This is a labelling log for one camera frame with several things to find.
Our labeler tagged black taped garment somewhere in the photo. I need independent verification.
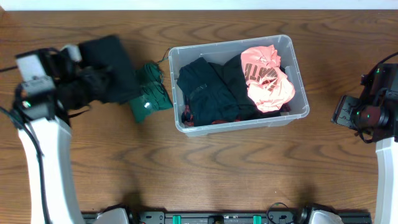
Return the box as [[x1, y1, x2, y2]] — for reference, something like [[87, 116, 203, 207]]
[[66, 35, 141, 104]]

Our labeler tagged red plaid flannel shirt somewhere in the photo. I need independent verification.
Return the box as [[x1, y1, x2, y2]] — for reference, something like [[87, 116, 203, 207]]
[[181, 104, 292, 128]]

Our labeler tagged black mounting rail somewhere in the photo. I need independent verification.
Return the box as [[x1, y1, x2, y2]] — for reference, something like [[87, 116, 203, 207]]
[[82, 202, 372, 224]]

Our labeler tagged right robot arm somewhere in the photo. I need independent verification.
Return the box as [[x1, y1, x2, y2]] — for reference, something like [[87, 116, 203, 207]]
[[331, 53, 397, 224]]

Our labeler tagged clear plastic storage bin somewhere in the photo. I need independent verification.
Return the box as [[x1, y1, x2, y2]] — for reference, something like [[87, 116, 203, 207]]
[[168, 35, 310, 137]]

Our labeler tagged pink printed t-shirt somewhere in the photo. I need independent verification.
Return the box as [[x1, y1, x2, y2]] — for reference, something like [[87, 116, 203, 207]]
[[241, 45, 295, 113]]

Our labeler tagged dark navy garment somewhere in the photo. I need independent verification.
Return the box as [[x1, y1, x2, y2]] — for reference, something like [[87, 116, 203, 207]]
[[177, 57, 239, 126]]

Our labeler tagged green garment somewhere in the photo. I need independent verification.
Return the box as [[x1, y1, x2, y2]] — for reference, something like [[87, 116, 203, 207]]
[[129, 48, 173, 123]]

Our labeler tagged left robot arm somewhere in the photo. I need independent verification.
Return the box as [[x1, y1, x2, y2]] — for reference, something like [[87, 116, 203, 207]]
[[9, 44, 137, 223]]

